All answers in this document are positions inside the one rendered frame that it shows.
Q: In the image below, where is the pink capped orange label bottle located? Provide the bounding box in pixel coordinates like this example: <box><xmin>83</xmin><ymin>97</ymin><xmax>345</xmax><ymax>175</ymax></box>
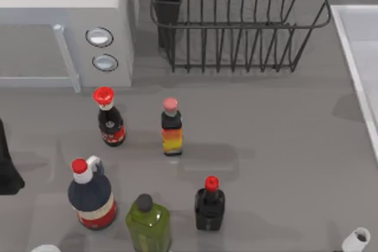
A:
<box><xmin>160</xmin><ymin>97</ymin><xmax>184</xmax><ymax>157</ymax></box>

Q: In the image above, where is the dark bottle with red spout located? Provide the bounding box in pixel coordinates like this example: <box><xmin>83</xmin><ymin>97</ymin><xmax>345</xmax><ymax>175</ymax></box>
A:
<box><xmin>92</xmin><ymin>86</ymin><xmax>126</xmax><ymax>148</ymax></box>

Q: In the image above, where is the small microwave knob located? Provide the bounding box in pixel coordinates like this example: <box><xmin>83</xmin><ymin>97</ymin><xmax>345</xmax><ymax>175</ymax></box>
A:
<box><xmin>91</xmin><ymin>53</ymin><xmax>119</xmax><ymax>73</ymax></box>

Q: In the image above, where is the black square bottle red cap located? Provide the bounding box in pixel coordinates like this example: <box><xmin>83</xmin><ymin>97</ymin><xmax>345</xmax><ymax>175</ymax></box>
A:
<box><xmin>194</xmin><ymin>175</ymin><xmax>226</xmax><ymax>231</ymax></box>

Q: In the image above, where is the large microwave knob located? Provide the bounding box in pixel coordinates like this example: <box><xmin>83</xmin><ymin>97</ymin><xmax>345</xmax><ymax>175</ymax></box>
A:
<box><xmin>84</xmin><ymin>26</ymin><xmax>115</xmax><ymax>48</ymax></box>

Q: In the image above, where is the green bottle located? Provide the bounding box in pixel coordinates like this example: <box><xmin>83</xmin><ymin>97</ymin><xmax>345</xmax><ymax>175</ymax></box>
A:
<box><xmin>125</xmin><ymin>193</ymin><xmax>172</xmax><ymax>252</ymax></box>

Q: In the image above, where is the microwave oven door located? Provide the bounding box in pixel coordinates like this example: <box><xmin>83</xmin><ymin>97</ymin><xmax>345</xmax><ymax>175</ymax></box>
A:
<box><xmin>0</xmin><ymin>24</ymin><xmax>81</xmax><ymax>93</ymax></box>

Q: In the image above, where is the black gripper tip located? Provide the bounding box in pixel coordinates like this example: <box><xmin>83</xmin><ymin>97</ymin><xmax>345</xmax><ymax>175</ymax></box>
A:
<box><xmin>0</xmin><ymin>118</ymin><xmax>25</xmax><ymax>196</ymax></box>

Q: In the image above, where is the white round object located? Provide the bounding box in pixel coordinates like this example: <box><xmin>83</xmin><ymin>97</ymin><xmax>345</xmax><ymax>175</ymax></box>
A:
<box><xmin>29</xmin><ymin>244</ymin><xmax>62</xmax><ymax>252</ymax></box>

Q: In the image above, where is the white cup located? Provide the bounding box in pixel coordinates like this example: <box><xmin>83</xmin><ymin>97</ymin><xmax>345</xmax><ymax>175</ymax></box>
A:
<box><xmin>341</xmin><ymin>227</ymin><xmax>371</xmax><ymax>252</ymax></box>

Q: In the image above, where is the black wire dish rack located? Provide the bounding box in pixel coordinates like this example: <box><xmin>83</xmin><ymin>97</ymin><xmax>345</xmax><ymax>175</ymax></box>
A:
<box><xmin>149</xmin><ymin>0</ymin><xmax>332</xmax><ymax>74</ymax></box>

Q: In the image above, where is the large dark bottle with handle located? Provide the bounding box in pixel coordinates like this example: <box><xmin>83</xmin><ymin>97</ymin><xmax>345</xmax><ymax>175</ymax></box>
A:
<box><xmin>67</xmin><ymin>155</ymin><xmax>118</xmax><ymax>231</ymax></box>

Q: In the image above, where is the microwave door handle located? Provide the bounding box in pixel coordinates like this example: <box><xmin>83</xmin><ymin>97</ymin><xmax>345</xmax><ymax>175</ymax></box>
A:
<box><xmin>53</xmin><ymin>24</ymin><xmax>82</xmax><ymax>93</ymax></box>

